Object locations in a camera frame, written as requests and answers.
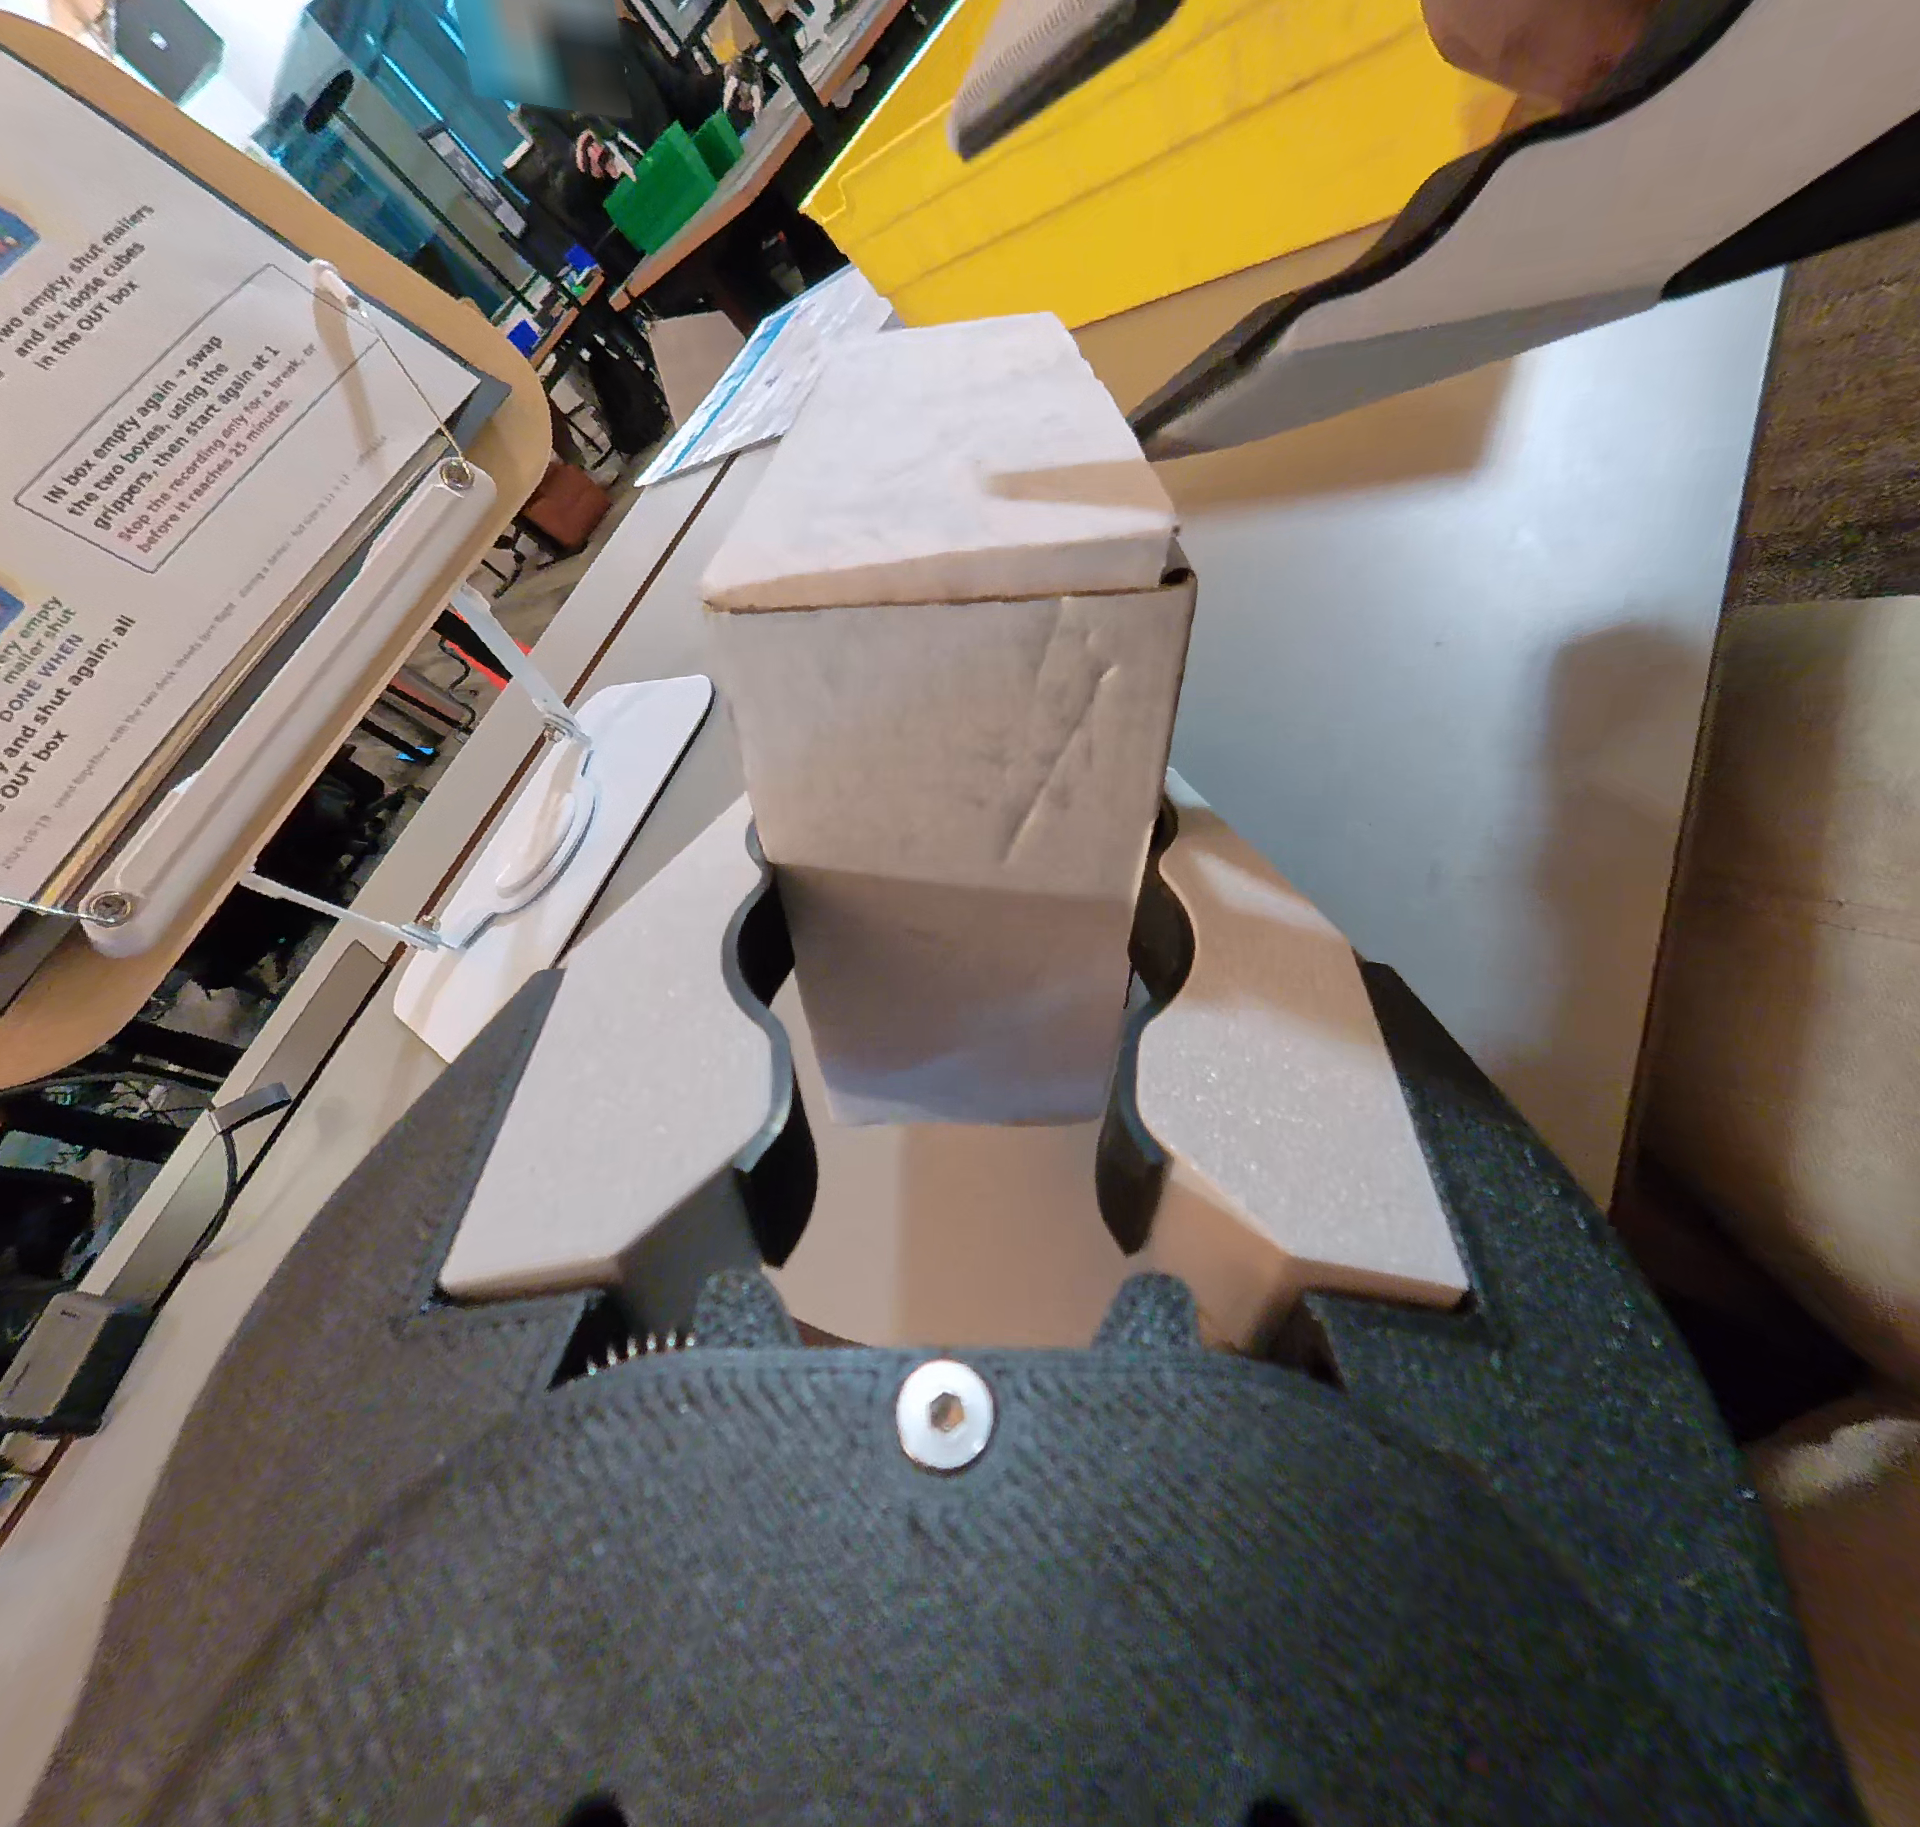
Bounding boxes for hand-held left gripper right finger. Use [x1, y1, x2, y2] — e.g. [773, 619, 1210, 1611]
[1095, 776, 1473, 1350]

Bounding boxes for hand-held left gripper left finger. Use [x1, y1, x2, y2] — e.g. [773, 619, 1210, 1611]
[436, 799, 823, 1304]

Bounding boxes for yellow plastic bin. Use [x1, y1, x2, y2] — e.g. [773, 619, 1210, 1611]
[800, 0, 1517, 332]

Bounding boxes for white cardboard mailer box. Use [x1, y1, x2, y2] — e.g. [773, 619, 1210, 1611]
[700, 312, 1200, 1126]

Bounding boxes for grey desk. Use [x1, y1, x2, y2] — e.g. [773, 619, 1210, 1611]
[0, 259, 1787, 1604]

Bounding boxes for white document stand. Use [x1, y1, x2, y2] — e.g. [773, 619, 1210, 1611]
[241, 582, 716, 1063]

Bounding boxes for green plastic bin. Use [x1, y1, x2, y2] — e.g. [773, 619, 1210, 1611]
[605, 108, 744, 246]

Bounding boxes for blue white leaflet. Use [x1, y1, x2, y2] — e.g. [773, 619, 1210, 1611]
[636, 262, 893, 485]

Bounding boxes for black power adapter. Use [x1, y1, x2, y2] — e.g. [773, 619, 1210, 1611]
[0, 1294, 153, 1438]

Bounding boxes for instruction sheet on board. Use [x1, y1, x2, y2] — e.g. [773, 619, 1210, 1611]
[0, 8, 555, 1095]

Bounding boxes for blue glass cabinet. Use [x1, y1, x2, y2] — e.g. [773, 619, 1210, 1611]
[255, 0, 527, 260]

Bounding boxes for printed instruction sheet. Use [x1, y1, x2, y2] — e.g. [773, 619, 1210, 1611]
[0, 42, 483, 910]

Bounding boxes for black cube box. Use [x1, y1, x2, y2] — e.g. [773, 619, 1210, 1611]
[126, 0, 228, 104]

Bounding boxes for black cable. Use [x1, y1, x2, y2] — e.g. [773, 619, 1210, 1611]
[186, 1083, 294, 1259]

